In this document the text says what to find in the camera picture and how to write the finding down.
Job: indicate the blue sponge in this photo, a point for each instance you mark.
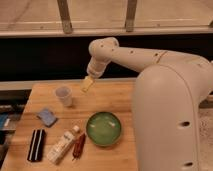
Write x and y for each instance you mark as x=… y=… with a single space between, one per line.
x=47 y=117

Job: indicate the left metal window post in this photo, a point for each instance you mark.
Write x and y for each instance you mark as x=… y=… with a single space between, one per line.
x=65 y=16

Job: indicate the right metal window post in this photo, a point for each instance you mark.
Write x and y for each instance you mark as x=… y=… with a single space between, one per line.
x=130 y=15

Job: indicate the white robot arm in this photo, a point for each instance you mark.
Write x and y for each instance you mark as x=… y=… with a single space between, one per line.
x=167 y=93

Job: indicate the green ceramic bowl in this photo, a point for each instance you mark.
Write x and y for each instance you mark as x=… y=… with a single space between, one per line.
x=104 y=129

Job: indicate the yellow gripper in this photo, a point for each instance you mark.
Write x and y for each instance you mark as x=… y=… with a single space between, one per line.
x=87 y=83

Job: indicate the black striped eraser block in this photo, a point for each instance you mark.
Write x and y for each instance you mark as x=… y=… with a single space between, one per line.
x=35 y=153

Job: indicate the white tube bottle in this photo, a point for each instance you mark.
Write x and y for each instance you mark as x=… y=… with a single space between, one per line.
x=59 y=149

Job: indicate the red brown pen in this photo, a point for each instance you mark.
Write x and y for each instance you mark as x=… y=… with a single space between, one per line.
x=79 y=145

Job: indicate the metal window post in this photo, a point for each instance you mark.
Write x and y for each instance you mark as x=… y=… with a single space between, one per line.
x=130 y=15
x=65 y=16

